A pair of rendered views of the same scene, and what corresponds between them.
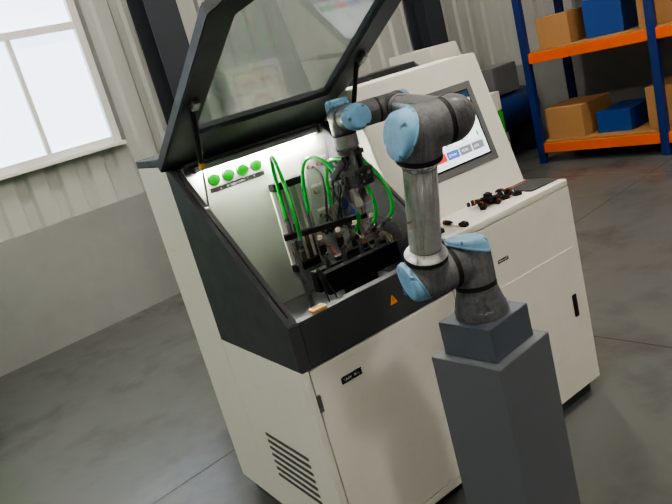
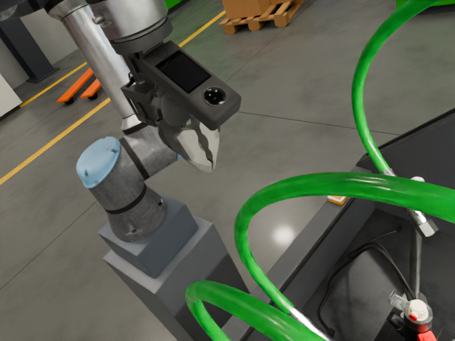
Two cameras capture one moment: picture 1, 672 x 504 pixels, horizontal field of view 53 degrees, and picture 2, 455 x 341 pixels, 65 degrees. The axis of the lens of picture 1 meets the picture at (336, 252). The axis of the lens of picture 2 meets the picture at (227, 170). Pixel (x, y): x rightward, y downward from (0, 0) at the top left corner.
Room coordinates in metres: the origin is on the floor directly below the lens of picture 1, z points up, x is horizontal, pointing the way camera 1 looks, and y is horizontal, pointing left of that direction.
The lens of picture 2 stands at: (2.48, -0.09, 1.51)
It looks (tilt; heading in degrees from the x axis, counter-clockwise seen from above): 38 degrees down; 180
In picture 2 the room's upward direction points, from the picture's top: 23 degrees counter-clockwise
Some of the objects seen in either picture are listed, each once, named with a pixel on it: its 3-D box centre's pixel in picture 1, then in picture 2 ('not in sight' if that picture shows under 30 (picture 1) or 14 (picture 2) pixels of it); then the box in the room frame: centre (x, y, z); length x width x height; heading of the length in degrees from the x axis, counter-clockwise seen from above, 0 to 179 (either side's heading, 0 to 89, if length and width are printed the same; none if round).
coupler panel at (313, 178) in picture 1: (324, 187); not in sight; (2.66, -0.02, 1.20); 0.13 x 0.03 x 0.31; 122
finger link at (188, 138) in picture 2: (366, 199); (184, 149); (2.06, -0.13, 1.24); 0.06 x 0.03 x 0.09; 32
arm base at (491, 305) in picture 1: (478, 296); (131, 205); (1.75, -0.35, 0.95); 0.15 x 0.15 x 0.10
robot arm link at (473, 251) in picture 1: (468, 258); (111, 171); (1.75, -0.35, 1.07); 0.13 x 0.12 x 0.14; 107
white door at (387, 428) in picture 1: (408, 416); not in sight; (2.09, -0.09, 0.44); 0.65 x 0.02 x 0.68; 122
